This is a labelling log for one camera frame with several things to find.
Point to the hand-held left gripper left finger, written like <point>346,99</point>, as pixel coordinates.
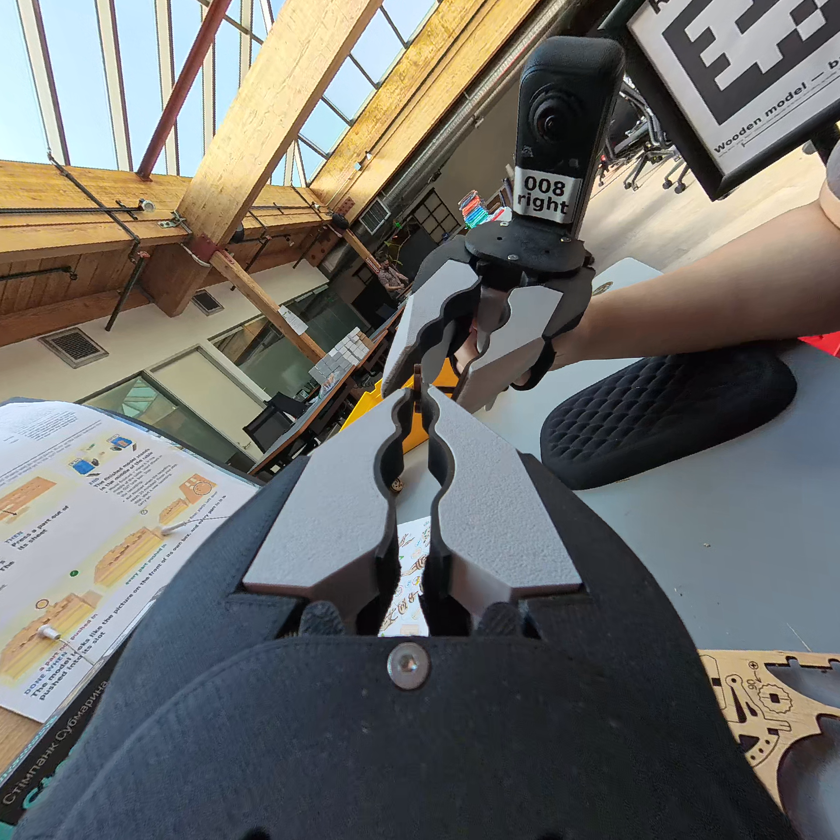
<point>321,525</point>

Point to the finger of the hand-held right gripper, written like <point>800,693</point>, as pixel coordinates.
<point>426,315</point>
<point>518,328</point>

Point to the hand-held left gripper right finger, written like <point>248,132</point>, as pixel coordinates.
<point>512,525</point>

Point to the small wooden wheel part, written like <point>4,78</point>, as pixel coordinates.
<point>417,387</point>

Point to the person's right forearm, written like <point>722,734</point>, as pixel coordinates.
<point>689,295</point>

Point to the laser-cut plywood parts sheet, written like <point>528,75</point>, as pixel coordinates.
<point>715,669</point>

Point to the black model kit box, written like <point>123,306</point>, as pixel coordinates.
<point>52,768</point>

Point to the person's right hand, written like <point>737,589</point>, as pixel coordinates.
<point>464,354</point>

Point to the stack of colourful trays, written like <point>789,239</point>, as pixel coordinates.
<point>482,210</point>

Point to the stack of white boxes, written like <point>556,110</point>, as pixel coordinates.
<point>338,358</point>

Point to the assembly instruction booklet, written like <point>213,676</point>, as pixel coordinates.
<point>410,577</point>

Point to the yellow storage bin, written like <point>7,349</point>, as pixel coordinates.
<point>367,410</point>

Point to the black mesh desk chair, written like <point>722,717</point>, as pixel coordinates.
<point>275,420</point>

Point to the black ceiling speaker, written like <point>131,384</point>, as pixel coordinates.
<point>341,220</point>

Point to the white paper notice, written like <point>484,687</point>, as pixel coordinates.
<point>292,318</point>

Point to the row of black office chairs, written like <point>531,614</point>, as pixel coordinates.
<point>646,138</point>

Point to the laminated instruction sheet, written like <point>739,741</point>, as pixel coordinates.
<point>98,525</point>

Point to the framed black white marker sign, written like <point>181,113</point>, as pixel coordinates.
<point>754,65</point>

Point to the red flat object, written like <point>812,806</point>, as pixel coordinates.
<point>820,344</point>

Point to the metal duct air vent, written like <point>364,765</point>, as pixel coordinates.
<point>375,215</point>

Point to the large wall air vent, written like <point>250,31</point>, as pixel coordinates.
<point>72,348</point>

